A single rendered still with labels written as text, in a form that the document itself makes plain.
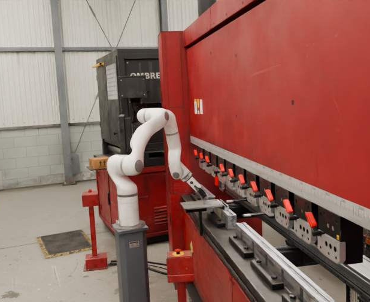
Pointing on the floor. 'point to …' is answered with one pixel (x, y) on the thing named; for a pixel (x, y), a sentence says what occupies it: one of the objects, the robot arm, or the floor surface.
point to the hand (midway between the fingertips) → (203, 193)
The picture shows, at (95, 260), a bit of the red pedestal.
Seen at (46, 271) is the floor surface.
